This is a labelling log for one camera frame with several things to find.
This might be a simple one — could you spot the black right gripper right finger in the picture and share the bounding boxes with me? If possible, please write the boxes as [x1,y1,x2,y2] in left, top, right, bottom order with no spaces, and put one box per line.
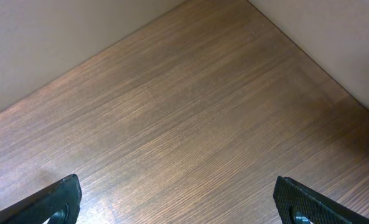
[273,176,369,224]

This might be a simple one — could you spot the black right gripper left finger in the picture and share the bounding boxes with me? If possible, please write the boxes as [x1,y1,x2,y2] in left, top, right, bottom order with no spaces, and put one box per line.
[0,174,82,224]

